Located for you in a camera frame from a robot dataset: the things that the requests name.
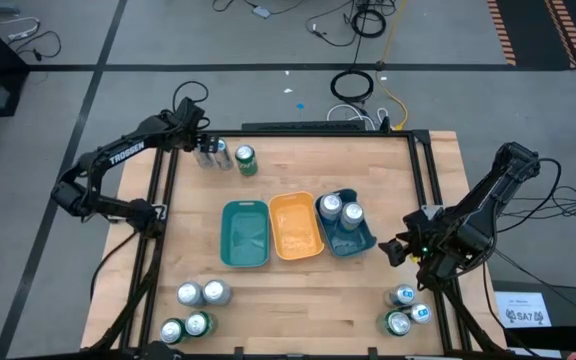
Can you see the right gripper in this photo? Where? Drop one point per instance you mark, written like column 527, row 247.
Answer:
column 425, row 240

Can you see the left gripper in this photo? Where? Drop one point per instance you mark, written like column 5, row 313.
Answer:
column 189, row 127

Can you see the green soda can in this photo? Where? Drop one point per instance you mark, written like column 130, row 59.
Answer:
column 172, row 331
column 395, row 322
column 199, row 324
column 246, row 160

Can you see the dark blue plastic bin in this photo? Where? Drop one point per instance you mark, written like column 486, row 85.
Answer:
column 348, row 242

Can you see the white blue sparkling water can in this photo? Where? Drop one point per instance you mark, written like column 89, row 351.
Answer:
column 217, row 291
column 330, row 206
column 351, row 215
column 190, row 294

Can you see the teal plastic bin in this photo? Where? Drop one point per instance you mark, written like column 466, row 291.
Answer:
column 245, row 235

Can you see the yellow plastic bin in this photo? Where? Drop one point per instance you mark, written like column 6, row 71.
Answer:
column 295, row 230

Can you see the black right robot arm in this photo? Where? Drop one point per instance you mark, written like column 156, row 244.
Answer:
column 493, row 200

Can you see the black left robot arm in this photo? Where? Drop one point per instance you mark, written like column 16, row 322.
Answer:
column 118, row 155

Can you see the black ribbed panel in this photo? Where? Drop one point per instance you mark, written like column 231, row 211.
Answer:
column 303, row 126

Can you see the white paper sign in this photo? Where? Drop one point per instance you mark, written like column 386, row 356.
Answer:
column 523, row 310

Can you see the grey power adapter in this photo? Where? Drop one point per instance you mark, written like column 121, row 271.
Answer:
column 261, row 11

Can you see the black cabinet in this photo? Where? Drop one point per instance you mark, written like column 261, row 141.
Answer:
column 573, row 310

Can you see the black floor mat orange stripes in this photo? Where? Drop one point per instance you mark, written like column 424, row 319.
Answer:
column 533, row 30

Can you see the silver mounting bracket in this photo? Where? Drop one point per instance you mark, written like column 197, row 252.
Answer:
column 435, row 209

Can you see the black aluminium table frame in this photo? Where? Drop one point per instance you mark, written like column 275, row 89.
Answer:
column 293, row 134

